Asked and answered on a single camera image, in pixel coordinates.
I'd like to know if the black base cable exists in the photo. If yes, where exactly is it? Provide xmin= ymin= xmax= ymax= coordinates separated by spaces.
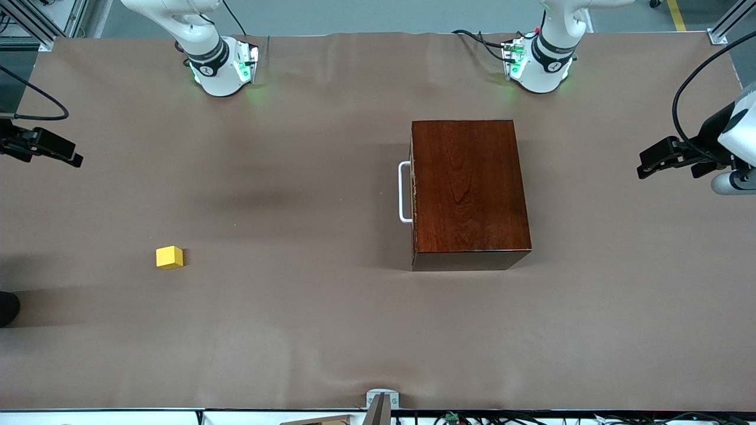
xmin=477 ymin=33 xmax=507 ymax=62
xmin=221 ymin=0 xmax=246 ymax=36
xmin=452 ymin=28 xmax=511 ymax=49

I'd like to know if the wooden drawer with white handle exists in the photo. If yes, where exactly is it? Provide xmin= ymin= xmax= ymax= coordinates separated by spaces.
xmin=398 ymin=159 xmax=416 ymax=225

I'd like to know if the yellow block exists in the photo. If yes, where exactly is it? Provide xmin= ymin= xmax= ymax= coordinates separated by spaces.
xmin=156 ymin=246 xmax=184 ymax=270

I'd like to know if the aluminium frame profile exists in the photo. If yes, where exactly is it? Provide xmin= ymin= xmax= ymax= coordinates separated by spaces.
xmin=0 ymin=0 xmax=89 ymax=53
xmin=707 ymin=0 xmax=756 ymax=45

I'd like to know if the brown table cover sheet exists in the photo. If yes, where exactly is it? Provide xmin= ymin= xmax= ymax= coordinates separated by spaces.
xmin=0 ymin=31 xmax=756 ymax=412

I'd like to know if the grey camera support post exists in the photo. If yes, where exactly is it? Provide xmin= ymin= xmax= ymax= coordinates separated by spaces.
xmin=362 ymin=394 xmax=392 ymax=425

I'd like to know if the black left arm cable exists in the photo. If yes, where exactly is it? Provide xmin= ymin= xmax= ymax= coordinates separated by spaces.
xmin=672 ymin=35 xmax=756 ymax=163

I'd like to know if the dark wooden cabinet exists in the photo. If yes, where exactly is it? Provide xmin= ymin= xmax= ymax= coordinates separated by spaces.
xmin=410 ymin=119 xmax=532 ymax=272

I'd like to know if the black cable tangle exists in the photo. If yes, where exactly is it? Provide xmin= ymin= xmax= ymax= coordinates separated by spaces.
xmin=395 ymin=411 xmax=756 ymax=425

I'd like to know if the grey metal clamp bracket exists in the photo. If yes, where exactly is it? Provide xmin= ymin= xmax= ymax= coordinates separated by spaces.
xmin=366 ymin=388 xmax=400 ymax=410

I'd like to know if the tan cardboard piece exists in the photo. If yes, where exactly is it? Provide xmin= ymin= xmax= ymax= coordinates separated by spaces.
xmin=278 ymin=414 xmax=355 ymax=425

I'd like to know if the black rounded object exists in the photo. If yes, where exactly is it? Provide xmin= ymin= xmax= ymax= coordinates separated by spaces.
xmin=0 ymin=291 xmax=21 ymax=328

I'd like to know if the white table edge rail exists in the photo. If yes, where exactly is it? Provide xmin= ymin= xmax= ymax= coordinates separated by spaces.
xmin=0 ymin=409 xmax=367 ymax=425

